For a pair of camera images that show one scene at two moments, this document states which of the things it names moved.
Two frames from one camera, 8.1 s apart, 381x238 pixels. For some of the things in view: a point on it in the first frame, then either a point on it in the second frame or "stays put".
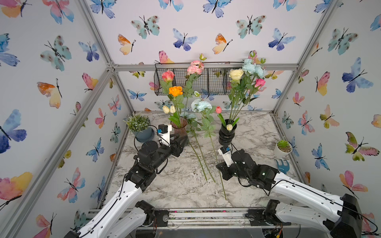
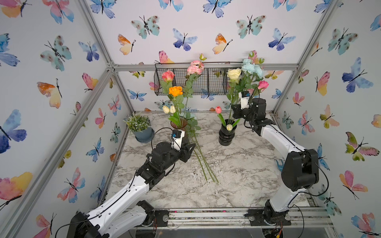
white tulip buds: (166, 109) stays put
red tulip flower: (219, 109) stays put
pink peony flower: (196, 67) stays put
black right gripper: (223, 169) to (237, 111)
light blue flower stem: (205, 106) to (211, 170)
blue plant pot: (146, 135) stays put
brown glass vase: (179, 129) stays put
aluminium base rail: (199, 219) stays put
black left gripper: (175, 148) to (184, 155)
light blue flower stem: (194, 124) to (199, 155)
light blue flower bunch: (251, 68) stays put
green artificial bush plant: (137, 122) stays put
